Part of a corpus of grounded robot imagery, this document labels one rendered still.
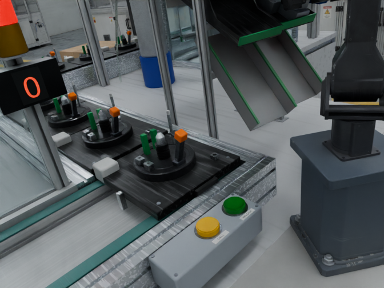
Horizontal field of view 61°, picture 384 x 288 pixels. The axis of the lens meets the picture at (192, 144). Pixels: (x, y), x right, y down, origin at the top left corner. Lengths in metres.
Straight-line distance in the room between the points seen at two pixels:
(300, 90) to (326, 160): 0.45
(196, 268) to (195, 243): 0.04
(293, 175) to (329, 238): 0.29
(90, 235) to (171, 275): 0.24
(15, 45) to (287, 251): 0.61
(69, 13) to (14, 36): 12.53
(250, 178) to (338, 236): 0.20
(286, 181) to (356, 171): 0.34
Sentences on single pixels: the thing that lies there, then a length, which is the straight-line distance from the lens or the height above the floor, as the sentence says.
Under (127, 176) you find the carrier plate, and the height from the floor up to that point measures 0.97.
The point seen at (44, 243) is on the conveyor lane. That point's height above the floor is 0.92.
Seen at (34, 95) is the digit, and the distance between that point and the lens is 0.67.
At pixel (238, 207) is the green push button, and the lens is 0.59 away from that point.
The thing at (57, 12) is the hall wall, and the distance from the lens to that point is 12.92.
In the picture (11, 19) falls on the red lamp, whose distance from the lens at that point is 0.66.
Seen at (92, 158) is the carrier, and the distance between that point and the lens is 0.85.
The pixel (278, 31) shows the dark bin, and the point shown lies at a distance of 0.82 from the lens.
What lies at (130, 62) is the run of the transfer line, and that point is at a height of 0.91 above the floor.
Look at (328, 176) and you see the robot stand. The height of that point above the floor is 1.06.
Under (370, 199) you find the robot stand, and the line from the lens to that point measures 0.58.
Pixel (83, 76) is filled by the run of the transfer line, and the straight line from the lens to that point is 1.90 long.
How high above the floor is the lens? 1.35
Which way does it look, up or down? 28 degrees down
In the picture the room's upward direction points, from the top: 9 degrees counter-clockwise
